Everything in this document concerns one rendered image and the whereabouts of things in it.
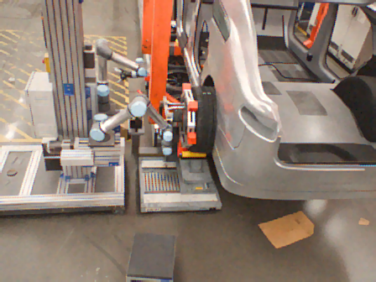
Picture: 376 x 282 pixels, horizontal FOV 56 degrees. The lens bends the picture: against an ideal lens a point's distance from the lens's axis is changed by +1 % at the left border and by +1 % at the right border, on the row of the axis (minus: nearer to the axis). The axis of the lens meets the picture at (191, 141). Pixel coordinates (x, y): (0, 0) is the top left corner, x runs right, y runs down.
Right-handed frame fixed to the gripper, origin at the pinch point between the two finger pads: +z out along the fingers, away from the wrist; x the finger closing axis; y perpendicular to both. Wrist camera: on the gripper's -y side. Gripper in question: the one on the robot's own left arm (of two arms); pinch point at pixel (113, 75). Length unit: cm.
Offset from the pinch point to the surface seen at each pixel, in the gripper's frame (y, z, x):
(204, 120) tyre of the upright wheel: 55, -90, 30
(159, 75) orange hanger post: -2.4, -45.7, 4.4
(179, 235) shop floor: 93, -59, 132
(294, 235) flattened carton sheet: 77, -171, 154
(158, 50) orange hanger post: 1, -49, -21
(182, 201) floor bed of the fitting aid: 57, -61, 121
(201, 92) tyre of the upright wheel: 34, -88, 12
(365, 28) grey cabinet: -347, -382, 67
